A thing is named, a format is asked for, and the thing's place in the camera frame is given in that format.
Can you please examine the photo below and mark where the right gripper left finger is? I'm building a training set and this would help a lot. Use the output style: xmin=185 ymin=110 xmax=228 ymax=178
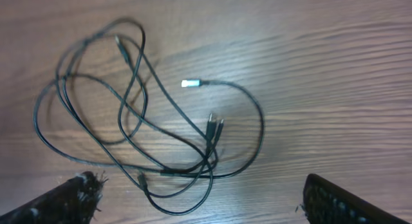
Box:
xmin=1 ymin=171 xmax=108 ymax=224

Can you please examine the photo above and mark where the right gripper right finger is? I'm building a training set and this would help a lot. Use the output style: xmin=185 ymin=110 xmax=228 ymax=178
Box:
xmin=299 ymin=174 xmax=408 ymax=224

